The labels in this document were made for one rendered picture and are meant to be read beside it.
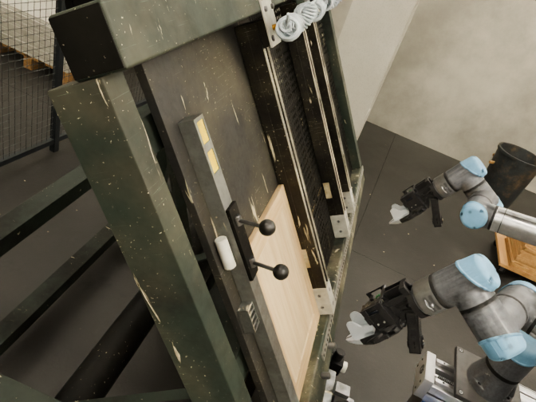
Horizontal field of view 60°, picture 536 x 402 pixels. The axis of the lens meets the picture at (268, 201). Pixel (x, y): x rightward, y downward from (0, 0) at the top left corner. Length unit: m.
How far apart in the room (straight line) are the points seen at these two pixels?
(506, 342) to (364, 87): 4.37
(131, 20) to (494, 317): 0.81
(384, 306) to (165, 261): 0.46
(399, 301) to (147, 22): 0.71
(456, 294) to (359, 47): 4.30
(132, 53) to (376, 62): 4.45
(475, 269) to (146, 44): 0.70
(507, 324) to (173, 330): 0.63
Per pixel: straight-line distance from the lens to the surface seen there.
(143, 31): 0.80
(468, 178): 1.58
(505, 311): 0.99
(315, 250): 1.65
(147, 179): 0.80
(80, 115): 0.81
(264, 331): 1.25
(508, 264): 4.64
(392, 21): 5.03
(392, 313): 1.03
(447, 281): 0.96
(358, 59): 5.12
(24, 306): 2.59
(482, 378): 1.73
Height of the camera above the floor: 2.12
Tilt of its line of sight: 32 degrees down
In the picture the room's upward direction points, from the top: 20 degrees clockwise
